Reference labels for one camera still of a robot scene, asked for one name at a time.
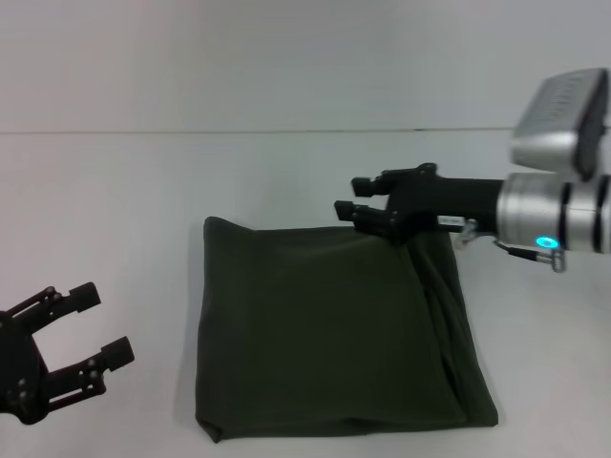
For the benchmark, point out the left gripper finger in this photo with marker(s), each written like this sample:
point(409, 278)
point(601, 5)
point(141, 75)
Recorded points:
point(83, 297)
point(117, 355)

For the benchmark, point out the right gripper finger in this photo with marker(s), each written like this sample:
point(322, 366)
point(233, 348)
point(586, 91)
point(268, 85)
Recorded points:
point(365, 186)
point(367, 218)

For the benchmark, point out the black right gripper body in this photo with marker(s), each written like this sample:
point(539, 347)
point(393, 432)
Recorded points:
point(448, 200)

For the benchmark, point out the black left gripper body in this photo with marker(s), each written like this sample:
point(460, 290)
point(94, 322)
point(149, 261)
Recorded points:
point(19, 367)

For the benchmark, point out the dark green shirt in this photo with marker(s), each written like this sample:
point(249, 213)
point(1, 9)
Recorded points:
point(324, 324)

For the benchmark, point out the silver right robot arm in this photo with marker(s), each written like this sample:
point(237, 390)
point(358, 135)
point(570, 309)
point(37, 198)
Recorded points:
point(539, 210)

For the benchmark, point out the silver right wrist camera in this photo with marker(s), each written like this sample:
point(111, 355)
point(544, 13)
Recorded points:
point(549, 129)

